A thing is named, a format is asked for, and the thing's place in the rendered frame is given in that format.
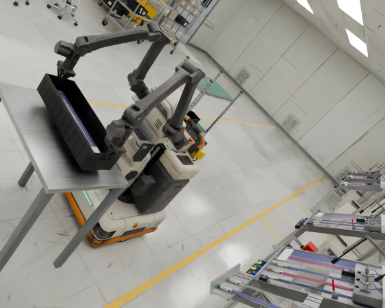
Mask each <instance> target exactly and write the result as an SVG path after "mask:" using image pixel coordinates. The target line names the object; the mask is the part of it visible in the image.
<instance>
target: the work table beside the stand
mask: <svg viewBox="0 0 385 308"><path fill-rule="evenodd" d="M1 101H2V103H3V105H4V107H5V109H6V111H7V113H8V115H9V117H10V119H11V121H12V123H13V125H14V127H15V129H16V132H17V134H18V136H19V138H20V140H21V142H22V145H23V147H24V149H25V151H26V153H27V155H28V157H29V159H30V162H29V164H28V165H27V168H26V169H25V171H24V172H23V174H22V176H21V177H20V179H19V181H18V184H19V186H25V185H26V183H27V182H28V180H29V179H30V177H31V175H32V174H33V172H34V171H35V172H36V174H37V176H38V178H39V180H40V182H41V184H42V186H43V187H42V189H41V190H40V192H39V193H38V195H37V197H36V198H35V199H34V201H33V203H32V204H31V206H30V207H29V208H28V210H27V212H26V213H25V215H24V216H23V218H22V219H21V221H20V222H19V224H18V225H17V227H16V228H15V230H14V231H13V233H12V234H11V236H10V238H9V239H8V240H7V242H6V244H5V245H4V247H3V248H2V249H1V251H0V272H1V271H2V269H3V268H4V267H5V265H6V263H7V262H8V261H9V259H10V258H11V256H12V255H13V253H14V252H15V251H16V249H17V247H18V246H19V245H20V243H21V242H22V240H23V239H24V237H25V236H26V234H27V233H28V231H29V230H30V229H31V227H32V226H33V225H34V223H35V221H36V220H37V218H38V217H39V216H40V214H41V213H42V211H43V210H44V208H45V207H46V206H47V204H48V202H49V201H50V200H51V198H52V197H53V196H54V193H68V192H76V191H90V190H99V189H111V190H110V192H109V193H108V195H107V196H106V197H105V198H104V199H103V201H102V202H101V203H100V204H99V206H98V207H97V208H96V210H95V211H94V212H93V213H92V214H91V216H90V217H89V218H88V220H87V221H86V222H85V223H84V225H83V226H82V227H81V228H80V230H79V231H78V232H77V234H76V235H75V236H74V237H73V238H72V240H71V241H70V242H69V243H68V244H67V246H66V247H65V249H64V250H63V251H62V252H61V253H60V255H59V256H58V258H57V259H56V260H55V261H54V262H53V264H54V266H55V268H59V267H61V266H62V265H63V264H64V263H65V261H66V260H67V259H68V258H69V256H71V254H72V253H73V251H74V250H75V249H76V248H77V247H78V246H79V244H80V243H81V242H82V240H83V239H85V237H86V236H87V234H88V233H89V232H90V231H91V230H92V229H93V227H94V226H95V225H96V223H97V222H98V221H99V220H100V219H101V217H102V216H103V215H104V214H105V213H106V212H107V210H108V209H109V207H110V206H111V205H112V204H113V203H114V202H115V200H116V199H117V198H118V197H119V196H120V195H121V193H122V192H123V190H124V189H125V188H126V187H127V186H128V185H129V183H128V182H127V180H126V178H125V177H124V175H123V174H122V172H121V170H120V169H119V167H118V165H117V164H116V163H115V165H114V166H113V167H112V168H111V170H81V168H80V166H79V164H78V163H77V161H76V159H75V157H74V156H73V154H72V152H71V150H70V149H69V147H68V145H67V143H66V141H65V139H64V138H63V136H62V134H61V132H60V131H59V129H58V127H57V125H56V123H55V121H54V120H53V118H52V116H51V114H50V112H49V111H48V109H47V107H46V106H45V104H44V102H43V100H42V98H41V96H40V95H39V93H38V91H37V90H36V89H30V88H27V87H21V86H16V85H12V84H6V83H3V82H0V102H1Z"/></svg>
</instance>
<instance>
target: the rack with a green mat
mask: <svg viewBox="0 0 385 308"><path fill-rule="evenodd" d="M189 58H190V57H189V56H187V57H186V58H185V59H184V61H183V62H186V61H188V60H189ZM222 73H223V72H222V71H220V72H219V73H218V75H217V76H216V77H215V79H212V78H209V77H207V76H205V77H204V78H202V80H200V82H199V84H198V85H197V88H196V89H197V90H198V91H199V92H200V93H199V94H198V96H197V97H196V98H195V99H194V101H193V102H192V103H191V104H190V105H189V107H188V110H187V112H186V114H185V115H187V113H188V112H189V111H192V110H193V108H194V107H195V105H196V104H198V102H199V101H200V100H201V98H202V97H203V96H204V95H208V96H211V97H215V98H219V99H222V100H226V101H230V102H231V103H230V104H229V105H228V106H227V107H226V108H225V110H223V112H222V113H221V114H220V115H219V116H218V118H217V119H216V120H215V121H214V122H213V123H212V124H211V125H210V127H209V128H208V129H207V130H206V131H205V130H204V129H203V128H202V126H201V125H200V124H199V123H197V124H196V126H197V127H198V128H199V130H200V131H201V132H202V134H203V135H204V136H205V135H206V134H207V133H208V132H209V131H210V130H211V129H212V127H213V126H214V125H215V124H216V122H217V121H218V120H219V119H220V118H221V117H222V116H223V115H224V114H225V113H226V111H227V110H228V109H229V108H230V107H231V105H233V104H234V102H235V101H236V100H237V99H238V98H239V97H240V95H241V94H242V93H243V92H242V91H240V93H239V94H238V95H237V96H236V97H235V98H234V99H233V98H232V97H231V96H230V95H229V94H228V93H227V92H226V91H225V90H224V89H223V88H222V87H221V86H220V85H219V84H218V82H217V81H216V80H217V79H218V78H219V77H220V75H221V74H222Z"/></svg>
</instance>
